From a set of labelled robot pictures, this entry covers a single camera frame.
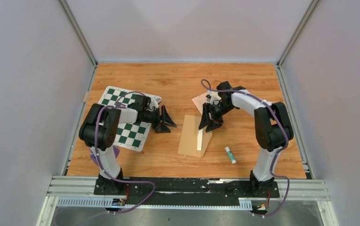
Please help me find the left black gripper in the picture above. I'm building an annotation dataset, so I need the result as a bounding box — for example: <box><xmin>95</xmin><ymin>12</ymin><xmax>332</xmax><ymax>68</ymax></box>
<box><xmin>142</xmin><ymin>105</ymin><xmax>176</xmax><ymax>133</ymax></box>

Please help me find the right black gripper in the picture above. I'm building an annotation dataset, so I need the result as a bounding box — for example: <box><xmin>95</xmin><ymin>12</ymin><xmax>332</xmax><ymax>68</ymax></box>
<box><xmin>199</xmin><ymin>101</ymin><xmax>236</xmax><ymax>133</ymax></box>

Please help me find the pink paper envelope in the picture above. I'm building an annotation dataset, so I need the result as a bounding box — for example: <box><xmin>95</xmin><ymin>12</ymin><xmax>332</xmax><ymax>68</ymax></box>
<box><xmin>192</xmin><ymin>92</ymin><xmax>212</xmax><ymax>114</ymax></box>

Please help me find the tan kraft envelope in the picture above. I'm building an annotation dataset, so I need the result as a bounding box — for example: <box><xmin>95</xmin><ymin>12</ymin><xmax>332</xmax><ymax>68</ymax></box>
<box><xmin>177</xmin><ymin>115</ymin><xmax>213</xmax><ymax>158</ymax></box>

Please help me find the white green glue stick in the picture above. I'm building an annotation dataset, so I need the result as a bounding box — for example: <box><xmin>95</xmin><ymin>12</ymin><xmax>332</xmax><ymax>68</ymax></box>
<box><xmin>225</xmin><ymin>146</ymin><xmax>236</xmax><ymax>164</ymax></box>

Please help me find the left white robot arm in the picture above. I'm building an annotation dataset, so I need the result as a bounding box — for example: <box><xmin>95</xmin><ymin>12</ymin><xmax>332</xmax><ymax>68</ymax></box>
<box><xmin>79</xmin><ymin>94</ymin><xmax>177</xmax><ymax>194</ymax></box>

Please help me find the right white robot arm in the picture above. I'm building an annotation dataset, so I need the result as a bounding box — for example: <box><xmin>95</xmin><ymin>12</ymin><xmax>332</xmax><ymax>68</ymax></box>
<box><xmin>199</xmin><ymin>79</ymin><xmax>294</xmax><ymax>197</ymax></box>

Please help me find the green white chessboard mat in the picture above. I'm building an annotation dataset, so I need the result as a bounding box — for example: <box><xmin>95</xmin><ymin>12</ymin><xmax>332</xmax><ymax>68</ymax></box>
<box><xmin>98</xmin><ymin>86</ymin><xmax>152</xmax><ymax>152</ymax></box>

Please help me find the purple plastic piece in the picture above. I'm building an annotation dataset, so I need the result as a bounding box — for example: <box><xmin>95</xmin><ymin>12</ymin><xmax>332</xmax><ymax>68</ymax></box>
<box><xmin>90</xmin><ymin>146</ymin><xmax>120</xmax><ymax>166</ymax></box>

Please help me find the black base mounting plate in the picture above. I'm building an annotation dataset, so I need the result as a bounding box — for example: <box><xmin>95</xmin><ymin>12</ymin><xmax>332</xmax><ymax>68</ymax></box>
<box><xmin>93</xmin><ymin>178</ymin><xmax>280</xmax><ymax>206</ymax></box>

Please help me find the aluminium frame rail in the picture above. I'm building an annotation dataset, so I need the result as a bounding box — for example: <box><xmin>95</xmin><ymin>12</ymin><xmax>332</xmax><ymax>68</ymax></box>
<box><xmin>38</xmin><ymin>176</ymin><xmax>338</xmax><ymax>226</ymax></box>

